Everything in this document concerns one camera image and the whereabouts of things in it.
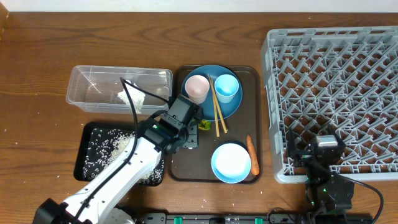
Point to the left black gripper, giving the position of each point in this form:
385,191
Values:
194,143

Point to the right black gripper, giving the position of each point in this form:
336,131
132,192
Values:
303,157

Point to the green snack wrapper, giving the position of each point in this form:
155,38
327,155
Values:
204,125

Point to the light blue bowl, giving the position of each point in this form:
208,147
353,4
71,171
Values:
231,163

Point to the white napkin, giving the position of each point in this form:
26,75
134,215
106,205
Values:
137,98

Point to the white rice pile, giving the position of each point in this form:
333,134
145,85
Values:
103,147

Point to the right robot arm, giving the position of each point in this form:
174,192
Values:
329,194

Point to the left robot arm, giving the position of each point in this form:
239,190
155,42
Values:
164,132

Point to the grey dishwasher rack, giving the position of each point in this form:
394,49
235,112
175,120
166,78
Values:
343,77

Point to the black waste tray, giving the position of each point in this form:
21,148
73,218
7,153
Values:
86,137

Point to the right wooden chopstick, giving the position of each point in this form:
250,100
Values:
218,106

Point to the wooden chopstick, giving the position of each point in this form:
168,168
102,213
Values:
218,106
214,106

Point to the pink cup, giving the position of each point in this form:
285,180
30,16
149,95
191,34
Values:
197,88

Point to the orange carrot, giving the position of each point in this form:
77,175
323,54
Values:
255,170

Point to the light blue cup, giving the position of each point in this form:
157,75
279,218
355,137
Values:
226,87

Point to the left wooden chopstick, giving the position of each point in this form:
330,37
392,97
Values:
214,106

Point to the clear plastic bin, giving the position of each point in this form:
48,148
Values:
97,89

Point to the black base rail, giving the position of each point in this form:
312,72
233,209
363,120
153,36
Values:
276,217

